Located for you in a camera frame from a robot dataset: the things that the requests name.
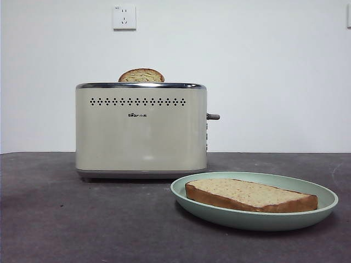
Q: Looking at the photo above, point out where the large brown bread slice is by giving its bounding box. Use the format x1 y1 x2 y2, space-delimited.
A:
184 178 319 213

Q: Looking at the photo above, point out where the pale green round plate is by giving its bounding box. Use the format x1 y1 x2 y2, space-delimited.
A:
169 171 339 232

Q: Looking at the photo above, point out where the cream two-slot toaster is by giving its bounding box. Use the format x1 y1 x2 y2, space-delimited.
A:
75 82 209 182

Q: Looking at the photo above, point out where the small brown bread slice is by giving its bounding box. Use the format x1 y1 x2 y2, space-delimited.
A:
117 68 165 83

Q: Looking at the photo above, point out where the white wall power socket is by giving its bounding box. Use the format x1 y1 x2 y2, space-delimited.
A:
112 4 137 31

